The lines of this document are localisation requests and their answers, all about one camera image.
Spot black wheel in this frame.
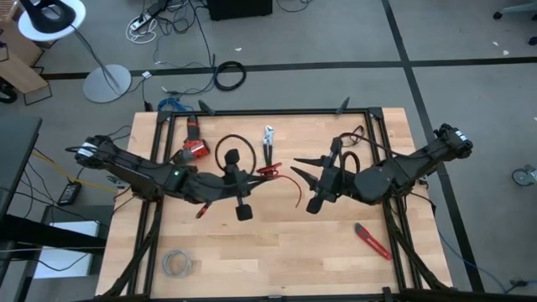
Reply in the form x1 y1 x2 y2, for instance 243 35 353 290
0 78 18 105

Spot grey chair caster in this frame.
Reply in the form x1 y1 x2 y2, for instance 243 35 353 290
511 164 537 188

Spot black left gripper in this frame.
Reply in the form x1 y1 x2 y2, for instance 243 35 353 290
194 148 274 222

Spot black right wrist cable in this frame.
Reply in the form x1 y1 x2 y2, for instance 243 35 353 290
338 131 398 180

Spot black coiled floor cable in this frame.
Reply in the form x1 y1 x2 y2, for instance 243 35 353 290
213 60 248 92

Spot white power strip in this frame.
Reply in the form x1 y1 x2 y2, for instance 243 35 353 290
124 11 159 45

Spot floor lamp with round base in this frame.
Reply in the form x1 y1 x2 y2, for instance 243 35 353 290
17 0 133 104

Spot white box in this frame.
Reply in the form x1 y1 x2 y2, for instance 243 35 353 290
32 221 102 280

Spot grey black pliers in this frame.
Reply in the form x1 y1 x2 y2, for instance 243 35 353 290
262 124 277 169

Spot office chair base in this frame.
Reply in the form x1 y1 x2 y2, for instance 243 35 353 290
492 0 537 46

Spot black desk leg beam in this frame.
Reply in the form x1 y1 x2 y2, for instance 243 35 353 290
0 213 108 249

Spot red utility knife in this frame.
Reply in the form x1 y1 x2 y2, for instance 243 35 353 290
352 223 394 260

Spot black floor box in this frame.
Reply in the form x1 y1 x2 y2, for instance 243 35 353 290
206 0 274 22

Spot grey coiled cable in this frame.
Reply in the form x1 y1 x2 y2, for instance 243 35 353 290
161 247 195 279

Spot black frame clamp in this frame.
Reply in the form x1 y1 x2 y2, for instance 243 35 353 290
197 99 217 117
335 96 352 116

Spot blue floor cable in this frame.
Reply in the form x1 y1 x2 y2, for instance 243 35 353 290
157 96 185 113

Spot black power adapter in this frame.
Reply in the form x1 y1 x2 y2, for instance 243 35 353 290
56 180 83 207

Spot red black power drill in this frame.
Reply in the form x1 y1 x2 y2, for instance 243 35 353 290
172 115 211 166

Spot yellow floor cable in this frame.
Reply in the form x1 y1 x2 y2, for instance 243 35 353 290
31 149 121 195

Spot black desk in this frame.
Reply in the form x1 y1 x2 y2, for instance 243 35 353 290
0 116 44 219

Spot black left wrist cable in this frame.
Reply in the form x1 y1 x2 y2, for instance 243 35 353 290
214 133 258 178

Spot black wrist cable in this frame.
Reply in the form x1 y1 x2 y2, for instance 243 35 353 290
214 133 258 178
338 131 398 180

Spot red cord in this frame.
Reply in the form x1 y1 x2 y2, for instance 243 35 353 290
255 162 304 210

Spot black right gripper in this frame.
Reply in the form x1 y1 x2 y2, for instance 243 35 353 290
289 136 358 216

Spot clear safety glasses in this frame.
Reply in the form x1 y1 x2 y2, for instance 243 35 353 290
338 124 366 148

